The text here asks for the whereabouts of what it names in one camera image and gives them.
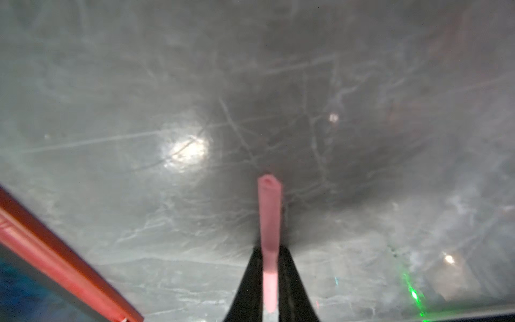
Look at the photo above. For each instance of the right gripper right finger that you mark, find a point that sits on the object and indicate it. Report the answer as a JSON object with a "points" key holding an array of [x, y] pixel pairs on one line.
{"points": [[293, 302]]}

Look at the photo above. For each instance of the pink stylus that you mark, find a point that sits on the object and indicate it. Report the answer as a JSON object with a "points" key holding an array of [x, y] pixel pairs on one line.
{"points": [[270, 204]]}

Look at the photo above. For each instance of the red writing tablet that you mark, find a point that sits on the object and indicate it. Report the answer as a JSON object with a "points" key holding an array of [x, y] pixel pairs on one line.
{"points": [[32, 241]]}

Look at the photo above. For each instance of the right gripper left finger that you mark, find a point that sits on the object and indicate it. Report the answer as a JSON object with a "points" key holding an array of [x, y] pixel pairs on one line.
{"points": [[247, 305]]}

